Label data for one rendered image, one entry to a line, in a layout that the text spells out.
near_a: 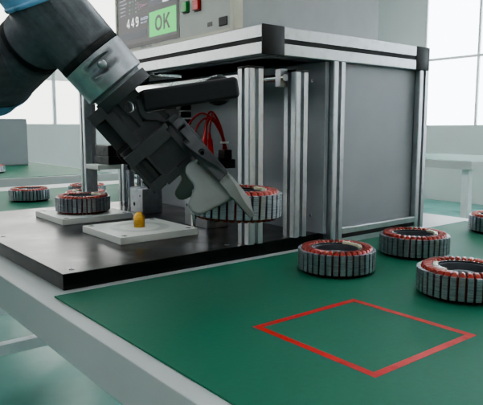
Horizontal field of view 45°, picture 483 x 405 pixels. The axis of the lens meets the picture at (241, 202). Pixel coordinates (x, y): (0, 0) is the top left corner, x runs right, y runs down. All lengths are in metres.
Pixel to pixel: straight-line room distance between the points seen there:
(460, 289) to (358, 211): 0.42
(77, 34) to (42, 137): 5.34
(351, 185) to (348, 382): 0.63
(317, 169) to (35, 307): 0.53
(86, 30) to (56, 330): 0.34
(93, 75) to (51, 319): 0.28
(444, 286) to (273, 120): 0.52
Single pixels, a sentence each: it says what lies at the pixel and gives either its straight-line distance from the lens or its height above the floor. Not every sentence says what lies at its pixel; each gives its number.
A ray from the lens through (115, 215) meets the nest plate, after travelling 1.21.
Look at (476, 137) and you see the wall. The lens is 7.91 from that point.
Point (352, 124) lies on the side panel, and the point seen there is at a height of 0.96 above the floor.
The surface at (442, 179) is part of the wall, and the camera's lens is 8.16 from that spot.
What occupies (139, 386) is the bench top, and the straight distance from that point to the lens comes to 0.54.
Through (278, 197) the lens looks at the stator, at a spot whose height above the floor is 0.87.
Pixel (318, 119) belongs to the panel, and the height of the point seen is 0.97.
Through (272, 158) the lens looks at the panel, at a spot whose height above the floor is 0.90.
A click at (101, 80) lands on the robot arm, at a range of 0.65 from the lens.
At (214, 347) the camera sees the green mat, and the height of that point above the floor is 0.75.
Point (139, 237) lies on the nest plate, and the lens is 0.96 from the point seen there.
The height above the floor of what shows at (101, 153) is 0.90.
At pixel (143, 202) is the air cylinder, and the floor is 0.80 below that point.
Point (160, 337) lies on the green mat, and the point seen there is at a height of 0.75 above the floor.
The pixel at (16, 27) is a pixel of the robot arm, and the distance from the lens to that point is 0.69.
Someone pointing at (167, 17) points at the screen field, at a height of 1.17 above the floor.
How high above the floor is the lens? 0.96
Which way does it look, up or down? 7 degrees down
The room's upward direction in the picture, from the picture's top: straight up
